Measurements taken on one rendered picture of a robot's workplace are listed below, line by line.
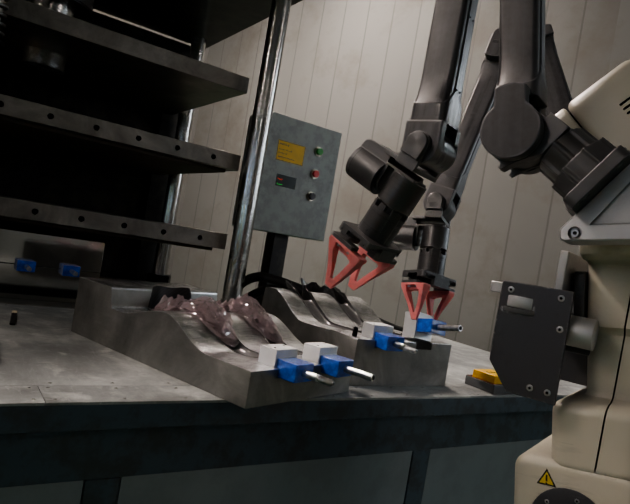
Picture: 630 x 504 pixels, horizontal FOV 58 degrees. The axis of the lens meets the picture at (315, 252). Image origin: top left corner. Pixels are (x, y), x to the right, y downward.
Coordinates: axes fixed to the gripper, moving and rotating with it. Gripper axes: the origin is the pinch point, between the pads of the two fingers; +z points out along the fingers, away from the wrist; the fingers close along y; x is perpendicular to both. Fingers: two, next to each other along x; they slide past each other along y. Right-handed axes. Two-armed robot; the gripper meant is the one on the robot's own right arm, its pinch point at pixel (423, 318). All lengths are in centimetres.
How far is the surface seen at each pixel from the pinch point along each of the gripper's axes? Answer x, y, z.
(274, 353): 8.9, 39.6, 13.0
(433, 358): 0.7, -3.9, 7.7
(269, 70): -62, 17, -71
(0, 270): -79, 70, 5
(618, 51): -64, -182, -179
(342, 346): -3.3, 17.2, 9.1
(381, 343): 2.6, 12.7, 7.3
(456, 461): -0.9, -17.3, 28.1
